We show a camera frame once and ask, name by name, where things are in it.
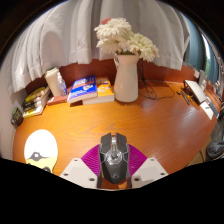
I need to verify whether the black book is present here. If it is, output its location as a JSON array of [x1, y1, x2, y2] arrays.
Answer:
[[22, 98, 50, 113], [22, 93, 51, 109]]

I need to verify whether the black pen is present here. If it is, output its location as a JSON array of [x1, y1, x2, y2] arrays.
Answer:
[[176, 89, 191, 106]]

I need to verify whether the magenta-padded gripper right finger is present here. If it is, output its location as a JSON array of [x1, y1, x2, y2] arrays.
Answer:
[[127, 143, 169, 190]]

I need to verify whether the white curtain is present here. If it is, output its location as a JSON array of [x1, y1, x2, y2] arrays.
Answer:
[[8, 0, 192, 94]]

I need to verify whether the orange yellow book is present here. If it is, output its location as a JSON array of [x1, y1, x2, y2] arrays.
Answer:
[[82, 76, 116, 106]]

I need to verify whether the white paper sheet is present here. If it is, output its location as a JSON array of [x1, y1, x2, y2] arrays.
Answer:
[[199, 101, 220, 120]]

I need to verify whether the blue book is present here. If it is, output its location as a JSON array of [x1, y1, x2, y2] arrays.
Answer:
[[66, 74, 98, 104]]

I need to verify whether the white yellow black mouse pad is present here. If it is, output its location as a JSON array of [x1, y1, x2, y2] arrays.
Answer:
[[23, 129, 59, 174]]

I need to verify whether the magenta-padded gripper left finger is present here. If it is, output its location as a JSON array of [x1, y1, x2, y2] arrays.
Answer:
[[59, 143, 103, 190]]

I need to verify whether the cream lidded tumbler cup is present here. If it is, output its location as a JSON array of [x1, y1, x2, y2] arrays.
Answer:
[[44, 66, 62, 98]]

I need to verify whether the black grey gaming mouse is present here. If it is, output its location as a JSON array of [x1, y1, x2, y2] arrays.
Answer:
[[98, 132, 130, 185]]

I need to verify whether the dark green mug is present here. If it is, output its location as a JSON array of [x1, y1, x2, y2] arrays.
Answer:
[[10, 106, 24, 128]]

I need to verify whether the white ceramic jug vase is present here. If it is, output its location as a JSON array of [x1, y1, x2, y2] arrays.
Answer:
[[113, 53, 140, 103]]

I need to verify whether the red book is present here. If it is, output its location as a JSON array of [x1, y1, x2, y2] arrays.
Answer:
[[46, 93, 70, 107]]

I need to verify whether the white flower bouquet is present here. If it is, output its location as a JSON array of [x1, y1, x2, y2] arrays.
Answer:
[[93, 17, 160, 63]]

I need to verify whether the black cable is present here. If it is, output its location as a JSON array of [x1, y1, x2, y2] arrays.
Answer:
[[138, 59, 176, 100]]

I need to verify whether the white yellow book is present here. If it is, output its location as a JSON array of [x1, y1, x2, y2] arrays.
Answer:
[[21, 101, 50, 119]]

